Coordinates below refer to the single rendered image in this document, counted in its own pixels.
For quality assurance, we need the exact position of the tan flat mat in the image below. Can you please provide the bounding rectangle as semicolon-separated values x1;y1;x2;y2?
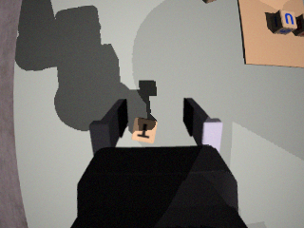
237;0;304;68

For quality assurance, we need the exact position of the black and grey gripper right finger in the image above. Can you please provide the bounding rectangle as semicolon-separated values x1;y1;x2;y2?
183;98;223;152

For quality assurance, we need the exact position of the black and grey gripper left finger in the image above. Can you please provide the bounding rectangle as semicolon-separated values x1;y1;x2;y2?
89;99;128;156

